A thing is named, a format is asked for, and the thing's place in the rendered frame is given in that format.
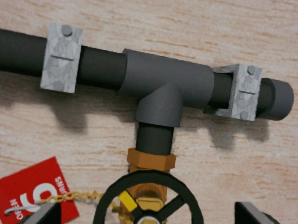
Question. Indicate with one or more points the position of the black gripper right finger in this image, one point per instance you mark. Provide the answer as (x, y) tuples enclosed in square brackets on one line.
[(247, 213)]

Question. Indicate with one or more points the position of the red tag with gold chain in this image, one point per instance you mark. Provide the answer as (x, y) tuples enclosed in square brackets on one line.
[(25, 191)]

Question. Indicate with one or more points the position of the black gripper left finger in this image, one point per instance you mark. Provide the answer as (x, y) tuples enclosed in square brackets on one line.
[(48, 213)]

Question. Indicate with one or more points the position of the brass valve manifold with black handwheels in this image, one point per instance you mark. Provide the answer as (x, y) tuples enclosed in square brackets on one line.
[(162, 86)]

